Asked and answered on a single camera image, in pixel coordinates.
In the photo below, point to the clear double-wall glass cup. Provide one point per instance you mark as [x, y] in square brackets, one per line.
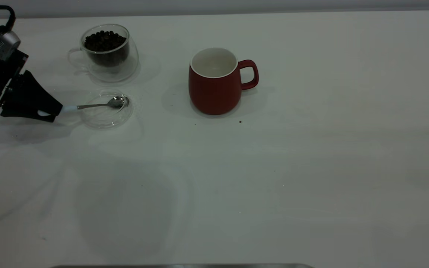
[125, 70]

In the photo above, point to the clear glass saucer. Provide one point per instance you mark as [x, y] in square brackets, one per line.
[104, 119]

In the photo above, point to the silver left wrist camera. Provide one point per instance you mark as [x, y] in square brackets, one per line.
[6, 44]

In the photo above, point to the coffee beans in glass cup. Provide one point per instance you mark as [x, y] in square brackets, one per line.
[104, 42]

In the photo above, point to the red ceramic mug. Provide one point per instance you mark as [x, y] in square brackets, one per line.
[214, 95]

